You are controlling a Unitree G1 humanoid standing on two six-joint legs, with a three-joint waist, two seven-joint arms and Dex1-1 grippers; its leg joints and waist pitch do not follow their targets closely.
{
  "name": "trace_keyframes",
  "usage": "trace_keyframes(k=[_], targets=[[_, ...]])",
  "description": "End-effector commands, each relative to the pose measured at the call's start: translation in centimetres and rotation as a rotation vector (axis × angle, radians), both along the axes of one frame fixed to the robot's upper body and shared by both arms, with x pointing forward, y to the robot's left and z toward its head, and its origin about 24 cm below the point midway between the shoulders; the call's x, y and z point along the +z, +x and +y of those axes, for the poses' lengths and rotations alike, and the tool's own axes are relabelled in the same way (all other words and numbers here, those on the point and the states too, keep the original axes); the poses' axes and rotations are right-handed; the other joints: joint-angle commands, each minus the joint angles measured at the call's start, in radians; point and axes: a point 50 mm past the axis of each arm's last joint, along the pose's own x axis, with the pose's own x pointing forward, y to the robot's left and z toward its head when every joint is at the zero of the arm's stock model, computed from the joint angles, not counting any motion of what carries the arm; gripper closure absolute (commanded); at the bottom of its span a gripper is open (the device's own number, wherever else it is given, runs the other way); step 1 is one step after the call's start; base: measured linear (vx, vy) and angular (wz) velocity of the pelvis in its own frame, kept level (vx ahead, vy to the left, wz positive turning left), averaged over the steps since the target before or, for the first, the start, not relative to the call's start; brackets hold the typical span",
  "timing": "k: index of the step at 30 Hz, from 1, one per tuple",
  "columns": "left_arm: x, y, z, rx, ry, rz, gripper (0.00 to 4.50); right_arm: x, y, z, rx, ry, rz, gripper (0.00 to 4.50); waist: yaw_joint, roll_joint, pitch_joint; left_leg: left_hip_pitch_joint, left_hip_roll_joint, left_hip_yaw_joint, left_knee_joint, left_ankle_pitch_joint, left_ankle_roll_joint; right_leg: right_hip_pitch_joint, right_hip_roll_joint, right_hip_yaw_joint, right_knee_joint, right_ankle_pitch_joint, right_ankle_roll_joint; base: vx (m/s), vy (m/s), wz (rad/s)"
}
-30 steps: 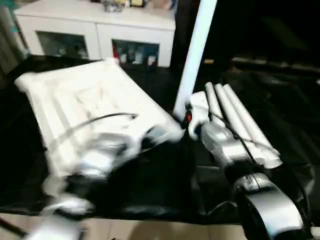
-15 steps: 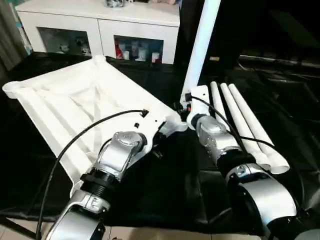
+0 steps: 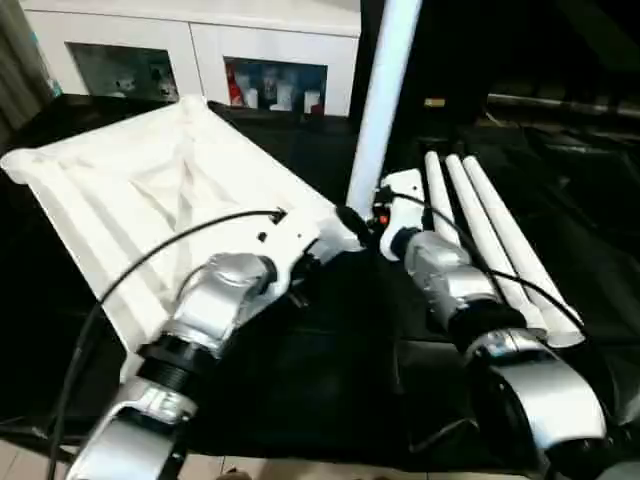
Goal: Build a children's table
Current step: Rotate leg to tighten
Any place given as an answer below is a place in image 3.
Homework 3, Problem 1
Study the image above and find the black work mat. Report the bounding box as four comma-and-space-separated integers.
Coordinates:
0, 94, 640, 474

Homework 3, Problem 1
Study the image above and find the red white bottle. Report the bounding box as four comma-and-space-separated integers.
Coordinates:
226, 64, 242, 107

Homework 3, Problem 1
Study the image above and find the white plastic table top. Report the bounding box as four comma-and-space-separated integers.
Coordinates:
0, 94, 367, 382

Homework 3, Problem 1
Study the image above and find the grey curtain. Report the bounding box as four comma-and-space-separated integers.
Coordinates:
0, 0, 52, 147

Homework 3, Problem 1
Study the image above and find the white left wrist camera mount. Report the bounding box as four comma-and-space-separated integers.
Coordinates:
248, 208, 322, 305

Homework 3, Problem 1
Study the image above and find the black left wrist camera cable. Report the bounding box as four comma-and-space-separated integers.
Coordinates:
46, 208, 290, 480

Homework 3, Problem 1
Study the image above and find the white glass door cabinet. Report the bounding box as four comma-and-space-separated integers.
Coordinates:
22, 0, 362, 119

